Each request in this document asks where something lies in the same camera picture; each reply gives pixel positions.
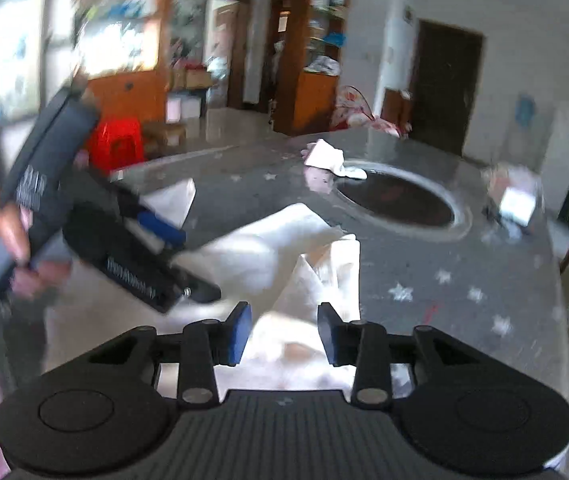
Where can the small wooden side cabinet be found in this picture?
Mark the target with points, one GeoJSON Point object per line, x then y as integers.
{"type": "Point", "coordinates": [395, 110]}

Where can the open cardboard box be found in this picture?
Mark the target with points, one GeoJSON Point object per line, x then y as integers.
{"type": "Point", "coordinates": [164, 137]}

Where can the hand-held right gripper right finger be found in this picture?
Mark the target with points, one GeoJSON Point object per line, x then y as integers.
{"type": "Point", "coordinates": [328, 335]}

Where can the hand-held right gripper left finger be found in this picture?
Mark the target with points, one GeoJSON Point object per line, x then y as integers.
{"type": "Point", "coordinates": [240, 332]}

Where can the pink folding net cover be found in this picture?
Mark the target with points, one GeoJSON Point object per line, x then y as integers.
{"type": "Point", "coordinates": [354, 110]}

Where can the pile of white clothes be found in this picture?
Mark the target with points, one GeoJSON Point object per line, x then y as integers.
{"type": "Point", "coordinates": [322, 65]}

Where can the wooden glass-front cabinet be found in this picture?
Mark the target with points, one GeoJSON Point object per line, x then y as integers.
{"type": "Point", "coordinates": [124, 85]}

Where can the white garment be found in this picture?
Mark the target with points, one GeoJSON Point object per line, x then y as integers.
{"type": "Point", "coordinates": [284, 250]}

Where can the folded white cloth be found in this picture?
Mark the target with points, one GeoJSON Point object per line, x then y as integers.
{"type": "Point", "coordinates": [320, 154]}

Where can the dark brown door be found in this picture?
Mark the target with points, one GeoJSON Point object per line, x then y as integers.
{"type": "Point", "coordinates": [444, 90]}

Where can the grey star-print table cover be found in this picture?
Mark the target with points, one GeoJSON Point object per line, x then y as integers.
{"type": "Point", "coordinates": [464, 270]}

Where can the white box on table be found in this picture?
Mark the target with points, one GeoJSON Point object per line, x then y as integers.
{"type": "Point", "coordinates": [509, 175]}

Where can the white storage bins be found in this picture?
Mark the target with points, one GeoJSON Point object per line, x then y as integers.
{"type": "Point", "coordinates": [184, 107]}

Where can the red plastic stool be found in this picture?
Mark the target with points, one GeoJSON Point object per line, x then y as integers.
{"type": "Point", "coordinates": [114, 142]}

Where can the round black table inset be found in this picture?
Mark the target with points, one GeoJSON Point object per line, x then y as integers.
{"type": "Point", "coordinates": [394, 200]}

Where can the blue wall poster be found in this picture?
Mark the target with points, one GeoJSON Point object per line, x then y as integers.
{"type": "Point", "coordinates": [526, 110]}

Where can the small white box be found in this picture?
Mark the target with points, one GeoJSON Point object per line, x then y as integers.
{"type": "Point", "coordinates": [517, 207]}

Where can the aluminium framed window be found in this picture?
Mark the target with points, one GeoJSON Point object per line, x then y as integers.
{"type": "Point", "coordinates": [19, 35]}

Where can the person's left hand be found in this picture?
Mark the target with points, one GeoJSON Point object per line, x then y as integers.
{"type": "Point", "coordinates": [4, 220]}

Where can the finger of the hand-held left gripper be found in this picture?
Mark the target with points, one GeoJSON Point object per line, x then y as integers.
{"type": "Point", "coordinates": [164, 230]}
{"type": "Point", "coordinates": [199, 287]}

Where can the tall wooden shelf unit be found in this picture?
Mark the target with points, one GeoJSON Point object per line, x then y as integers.
{"type": "Point", "coordinates": [314, 95]}

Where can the white refrigerator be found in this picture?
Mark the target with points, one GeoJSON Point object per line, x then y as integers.
{"type": "Point", "coordinates": [567, 160]}

